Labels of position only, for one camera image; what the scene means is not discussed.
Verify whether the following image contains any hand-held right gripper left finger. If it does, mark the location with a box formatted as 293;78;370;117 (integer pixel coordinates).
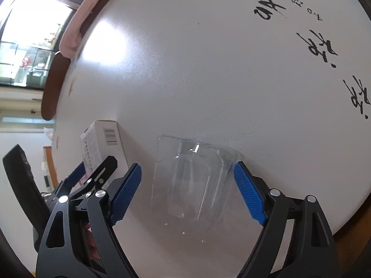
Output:
35;163;142;278

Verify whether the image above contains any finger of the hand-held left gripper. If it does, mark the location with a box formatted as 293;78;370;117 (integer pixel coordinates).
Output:
70;156;118;201
48;162;86;200

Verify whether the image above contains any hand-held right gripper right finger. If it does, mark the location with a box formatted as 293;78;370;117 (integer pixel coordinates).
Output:
233;161;339;278

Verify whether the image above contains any white box with barcode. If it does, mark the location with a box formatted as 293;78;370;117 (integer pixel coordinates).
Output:
80;119;130;180

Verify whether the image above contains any clear plastic blister tray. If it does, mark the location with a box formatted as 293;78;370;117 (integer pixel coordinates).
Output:
151;134;242;229

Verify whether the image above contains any brown wooden chair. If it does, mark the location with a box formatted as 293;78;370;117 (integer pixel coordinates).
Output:
41;51;76;121

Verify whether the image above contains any glass display cabinet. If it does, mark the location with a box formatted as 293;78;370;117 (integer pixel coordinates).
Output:
0;41;56;89

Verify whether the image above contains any pink cloth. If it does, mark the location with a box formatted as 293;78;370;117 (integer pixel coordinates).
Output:
59;0;123;59

